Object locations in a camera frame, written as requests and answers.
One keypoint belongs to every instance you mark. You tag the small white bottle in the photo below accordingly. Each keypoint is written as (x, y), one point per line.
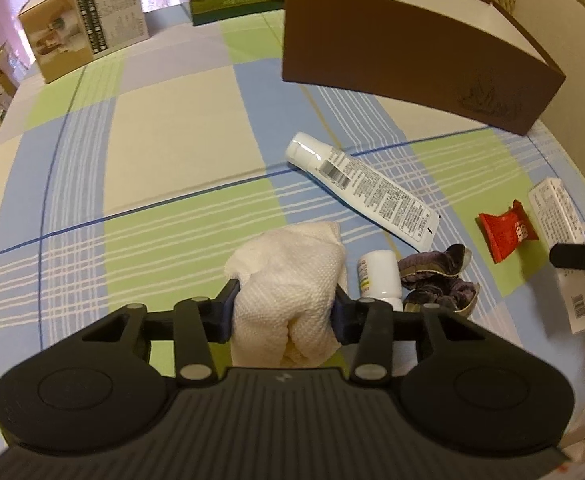
(380, 272)

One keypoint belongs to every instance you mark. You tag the checkered tablecloth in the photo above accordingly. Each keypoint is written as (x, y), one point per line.
(172, 125)

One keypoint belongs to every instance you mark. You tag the long white box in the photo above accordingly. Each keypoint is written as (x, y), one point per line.
(555, 210)

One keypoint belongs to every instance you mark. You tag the beige printed carton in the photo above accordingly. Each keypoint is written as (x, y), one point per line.
(72, 35)

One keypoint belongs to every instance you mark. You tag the red candy packet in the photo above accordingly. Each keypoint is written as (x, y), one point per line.
(507, 232)

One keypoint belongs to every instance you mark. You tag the dark velvet scrunchie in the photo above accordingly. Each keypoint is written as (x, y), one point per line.
(432, 265)

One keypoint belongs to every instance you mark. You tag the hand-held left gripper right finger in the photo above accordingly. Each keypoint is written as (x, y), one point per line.
(340, 320)

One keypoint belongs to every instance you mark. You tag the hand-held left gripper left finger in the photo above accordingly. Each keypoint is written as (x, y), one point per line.
(227, 305)

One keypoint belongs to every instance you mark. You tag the white waffle cloth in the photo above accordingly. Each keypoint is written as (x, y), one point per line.
(282, 280)

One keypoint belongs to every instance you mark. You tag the brown cardboard box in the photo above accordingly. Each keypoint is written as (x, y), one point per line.
(397, 60)

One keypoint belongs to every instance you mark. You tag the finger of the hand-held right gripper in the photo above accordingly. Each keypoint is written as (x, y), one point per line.
(572, 256)

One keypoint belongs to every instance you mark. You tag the white capped squeeze tube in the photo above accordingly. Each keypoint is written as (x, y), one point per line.
(367, 190)

